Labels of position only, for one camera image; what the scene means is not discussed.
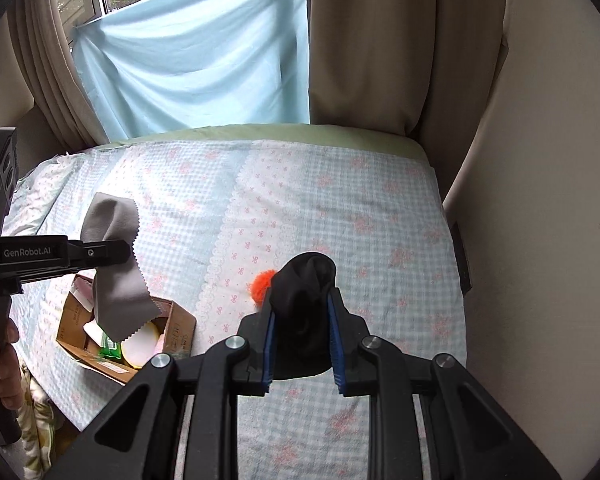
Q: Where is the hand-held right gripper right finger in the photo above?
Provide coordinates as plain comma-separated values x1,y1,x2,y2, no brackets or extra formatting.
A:
327,288,564,480

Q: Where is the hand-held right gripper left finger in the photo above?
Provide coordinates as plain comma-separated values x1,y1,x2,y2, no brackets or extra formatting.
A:
45,304,281,480

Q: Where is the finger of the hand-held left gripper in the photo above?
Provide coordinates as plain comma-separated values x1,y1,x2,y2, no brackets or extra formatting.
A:
66,238,134,266

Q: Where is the grey zigzag-edged cloth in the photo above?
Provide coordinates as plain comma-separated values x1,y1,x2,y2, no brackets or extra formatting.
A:
81,192,164,346

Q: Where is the black sock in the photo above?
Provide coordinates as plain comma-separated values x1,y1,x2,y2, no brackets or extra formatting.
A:
266,252,339,380

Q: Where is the printed cardboard box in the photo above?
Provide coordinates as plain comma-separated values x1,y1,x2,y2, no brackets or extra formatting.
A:
55,275,197,386

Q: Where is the small green packet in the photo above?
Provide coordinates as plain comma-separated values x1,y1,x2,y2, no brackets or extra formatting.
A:
99,332,124,360

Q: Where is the person's left hand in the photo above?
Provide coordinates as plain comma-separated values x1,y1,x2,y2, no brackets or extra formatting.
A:
0,320,24,402

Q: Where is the orange pom-pom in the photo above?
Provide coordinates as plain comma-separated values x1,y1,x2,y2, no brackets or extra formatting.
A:
250,270,276,304

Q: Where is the crumpled light blanket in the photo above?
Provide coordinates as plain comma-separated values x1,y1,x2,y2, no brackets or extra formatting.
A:
12,152,99,236

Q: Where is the beige bed headboard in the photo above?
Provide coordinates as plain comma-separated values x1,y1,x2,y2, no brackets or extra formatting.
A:
15,102,81,171

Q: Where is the checked floral bed sheet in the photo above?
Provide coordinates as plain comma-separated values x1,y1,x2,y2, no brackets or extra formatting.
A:
10,137,469,480

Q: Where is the pale floral cloth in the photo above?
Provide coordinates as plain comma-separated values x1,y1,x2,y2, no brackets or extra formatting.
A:
17,362,59,472

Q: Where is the beige curtain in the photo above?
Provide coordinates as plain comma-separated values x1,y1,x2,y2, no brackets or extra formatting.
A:
304,0,509,139
7,0,114,157

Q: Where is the light blue hanging cloth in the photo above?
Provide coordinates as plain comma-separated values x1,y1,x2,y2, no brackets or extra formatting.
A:
71,0,312,144

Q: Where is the pale green mattress sheet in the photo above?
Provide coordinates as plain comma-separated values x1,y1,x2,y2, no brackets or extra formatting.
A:
97,122,427,162

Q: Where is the dark wall plate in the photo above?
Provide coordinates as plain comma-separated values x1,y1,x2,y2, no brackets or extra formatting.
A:
450,220,475,295

